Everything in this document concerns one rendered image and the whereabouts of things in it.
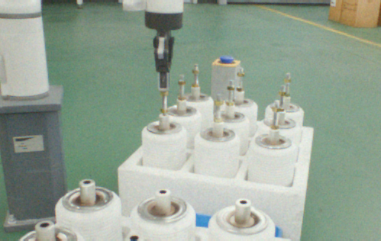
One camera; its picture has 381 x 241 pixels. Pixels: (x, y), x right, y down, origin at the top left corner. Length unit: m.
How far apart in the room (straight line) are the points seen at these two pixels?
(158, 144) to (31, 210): 0.35
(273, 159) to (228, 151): 0.09
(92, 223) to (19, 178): 0.43
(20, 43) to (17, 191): 0.33
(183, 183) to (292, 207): 0.22
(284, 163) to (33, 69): 0.55
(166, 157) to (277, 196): 0.25
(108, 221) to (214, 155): 0.31
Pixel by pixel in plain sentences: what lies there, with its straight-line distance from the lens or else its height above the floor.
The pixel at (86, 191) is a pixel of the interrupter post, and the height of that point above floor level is 0.27.
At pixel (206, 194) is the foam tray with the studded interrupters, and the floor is 0.15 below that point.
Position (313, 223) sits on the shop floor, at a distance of 1.16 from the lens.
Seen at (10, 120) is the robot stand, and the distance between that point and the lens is 1.04.
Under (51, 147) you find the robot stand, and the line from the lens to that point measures 1.07.
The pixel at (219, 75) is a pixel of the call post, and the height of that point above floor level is 0.28.
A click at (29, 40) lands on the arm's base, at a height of 0.43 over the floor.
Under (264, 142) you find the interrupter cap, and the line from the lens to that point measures 0.92.
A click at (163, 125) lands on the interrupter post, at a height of 0.26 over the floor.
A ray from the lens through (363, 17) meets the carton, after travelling 4.71.
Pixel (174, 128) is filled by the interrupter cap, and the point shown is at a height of 0.25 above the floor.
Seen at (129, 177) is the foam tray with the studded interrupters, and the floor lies 0.16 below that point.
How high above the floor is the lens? 0.61
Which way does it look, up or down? 21 degrees down
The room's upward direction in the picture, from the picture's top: 3 degrees clockwise
